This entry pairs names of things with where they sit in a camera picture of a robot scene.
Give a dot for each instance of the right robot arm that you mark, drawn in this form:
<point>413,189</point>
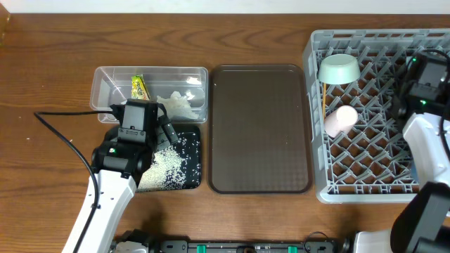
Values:
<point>419,227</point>

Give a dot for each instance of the green snack wrapper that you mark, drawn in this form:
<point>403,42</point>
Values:
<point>138,88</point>

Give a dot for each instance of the grey dishwasher rack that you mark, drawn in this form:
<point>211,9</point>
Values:
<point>372,163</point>

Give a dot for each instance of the black plastic tray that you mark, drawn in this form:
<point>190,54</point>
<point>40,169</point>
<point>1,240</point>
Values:
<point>191,158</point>

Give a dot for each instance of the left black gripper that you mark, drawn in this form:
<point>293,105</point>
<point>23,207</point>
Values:
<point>169,133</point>

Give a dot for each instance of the mint green bowl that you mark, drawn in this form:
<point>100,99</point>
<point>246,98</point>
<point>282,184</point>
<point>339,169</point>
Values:
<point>339,69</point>

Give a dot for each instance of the white cooked rice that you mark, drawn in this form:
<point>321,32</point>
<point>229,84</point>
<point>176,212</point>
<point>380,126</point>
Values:
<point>168,168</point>

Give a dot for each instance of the pink cup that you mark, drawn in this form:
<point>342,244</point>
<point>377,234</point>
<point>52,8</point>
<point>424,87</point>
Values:
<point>340,121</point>

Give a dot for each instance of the white tissue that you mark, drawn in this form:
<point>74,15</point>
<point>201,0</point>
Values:
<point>177,106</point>

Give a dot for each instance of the wooden chopstick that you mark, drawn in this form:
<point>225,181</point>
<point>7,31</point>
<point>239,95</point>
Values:
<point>324,100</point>

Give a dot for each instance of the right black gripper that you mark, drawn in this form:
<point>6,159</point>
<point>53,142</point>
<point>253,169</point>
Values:
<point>445,93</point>

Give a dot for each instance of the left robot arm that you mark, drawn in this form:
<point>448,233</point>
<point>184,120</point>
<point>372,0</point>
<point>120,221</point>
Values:
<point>118,163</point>

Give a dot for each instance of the brown serving tray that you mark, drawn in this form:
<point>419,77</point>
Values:
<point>260,130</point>

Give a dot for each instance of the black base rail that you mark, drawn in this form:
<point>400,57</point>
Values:
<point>139,241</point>

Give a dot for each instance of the clear plastic waste bin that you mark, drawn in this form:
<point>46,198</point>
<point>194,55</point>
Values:
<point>112,85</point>

